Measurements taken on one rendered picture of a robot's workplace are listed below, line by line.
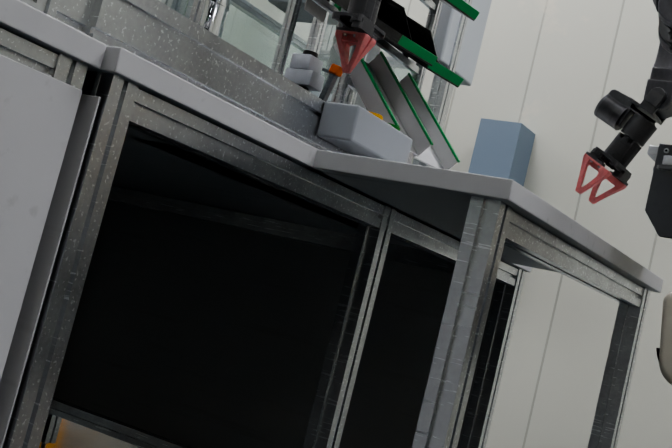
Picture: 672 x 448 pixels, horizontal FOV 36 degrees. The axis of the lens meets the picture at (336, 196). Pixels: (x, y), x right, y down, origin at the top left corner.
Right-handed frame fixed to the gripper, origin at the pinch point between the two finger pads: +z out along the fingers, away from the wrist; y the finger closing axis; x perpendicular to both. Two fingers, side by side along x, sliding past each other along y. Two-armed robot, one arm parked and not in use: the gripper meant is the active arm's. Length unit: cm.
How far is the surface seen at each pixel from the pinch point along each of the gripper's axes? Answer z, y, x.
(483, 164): -44, -306, -101
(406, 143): 12.2, 0.1, 16.1
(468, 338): 43, 28, 48
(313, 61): -0.3, 1.0, -7.0
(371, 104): 1.1, -21.2, -5.4
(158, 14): 13, 62, 9
